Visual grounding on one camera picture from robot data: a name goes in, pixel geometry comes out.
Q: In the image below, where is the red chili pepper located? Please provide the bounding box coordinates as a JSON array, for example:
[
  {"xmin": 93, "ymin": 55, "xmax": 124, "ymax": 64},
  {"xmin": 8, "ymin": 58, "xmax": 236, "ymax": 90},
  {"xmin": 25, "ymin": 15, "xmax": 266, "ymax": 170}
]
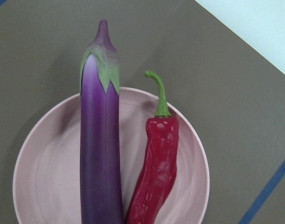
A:
[{"xmin": 125, "ymin": 70, "xmax": 179, "ymax": 224}]

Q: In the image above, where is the purple eggplant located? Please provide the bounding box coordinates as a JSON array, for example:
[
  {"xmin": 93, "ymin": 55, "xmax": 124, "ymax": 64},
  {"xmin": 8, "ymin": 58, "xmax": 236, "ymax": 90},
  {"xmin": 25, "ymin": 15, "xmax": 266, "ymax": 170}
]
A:
[{"xmin": 80, "ymin": 20, "xmax": 124, "ymax": 224}]

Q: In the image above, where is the pink plate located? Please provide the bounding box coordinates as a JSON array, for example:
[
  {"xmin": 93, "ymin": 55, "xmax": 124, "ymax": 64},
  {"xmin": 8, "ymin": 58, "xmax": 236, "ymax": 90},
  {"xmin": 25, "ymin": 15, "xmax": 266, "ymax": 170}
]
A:
[{"xmin": 13, "ymin": 87, "xmax": 210, "ymax": 224}]

